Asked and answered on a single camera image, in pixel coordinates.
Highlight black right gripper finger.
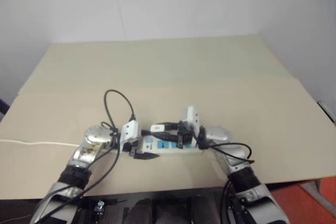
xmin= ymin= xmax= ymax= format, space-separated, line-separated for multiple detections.
xmin=163 ymin=121 xmax=183 ymax=131
xmin=153 ymin=132 xmax=180 ymax=143

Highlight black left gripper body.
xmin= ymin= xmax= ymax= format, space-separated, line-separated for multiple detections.
xmin=122 ymin=139 xmax=142 ymax=157

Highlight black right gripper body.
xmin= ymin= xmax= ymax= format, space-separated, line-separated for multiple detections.
xmin=177 ymin=120 xmax=196 ymax=150

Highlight white power strip blue switches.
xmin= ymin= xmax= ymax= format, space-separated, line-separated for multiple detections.
xmin=136 ymin=134 xmax=209 ymax=157

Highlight white charger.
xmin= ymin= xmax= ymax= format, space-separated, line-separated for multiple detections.
xmin=149 ymin=123 xmax=166 ymax=132

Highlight small silver metal clamp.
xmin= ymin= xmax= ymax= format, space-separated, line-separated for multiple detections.
xmin=93 ymin=199 xmax=106 ymax=217

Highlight black object beside table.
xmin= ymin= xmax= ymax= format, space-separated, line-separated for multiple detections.
xmin=0 ymin=98 xmax=10 ymax=115

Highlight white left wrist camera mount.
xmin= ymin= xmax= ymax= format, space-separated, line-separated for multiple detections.
xmin=119 ymin=120 xmax=140 ymax=154

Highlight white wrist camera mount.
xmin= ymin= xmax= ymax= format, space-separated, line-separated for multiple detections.
xmin=181 ymin=105 xmax=202 ymax=149
xmin=119 ymin=120 xmax=140 ymax=154

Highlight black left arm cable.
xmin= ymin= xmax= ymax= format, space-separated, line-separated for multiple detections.
xmin=39 ymin=89 xmax=138 ymax=224

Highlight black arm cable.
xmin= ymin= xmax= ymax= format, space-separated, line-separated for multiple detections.
xmin=39 ymin=89 xmax=138 ymax=224
xmin=193 ymin=129 xmax=255 ymax=224

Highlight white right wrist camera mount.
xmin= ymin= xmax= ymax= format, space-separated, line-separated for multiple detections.
xmin=181 ymin=105 xmax=202 ymax=149

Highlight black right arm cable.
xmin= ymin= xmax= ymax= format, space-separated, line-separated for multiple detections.
xmin=193 ymin=129 xmax=255 ymax=224

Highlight white power strip cord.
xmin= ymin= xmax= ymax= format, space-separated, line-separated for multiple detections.
xmin=0 ymin=139 xmax=81 ymax=148

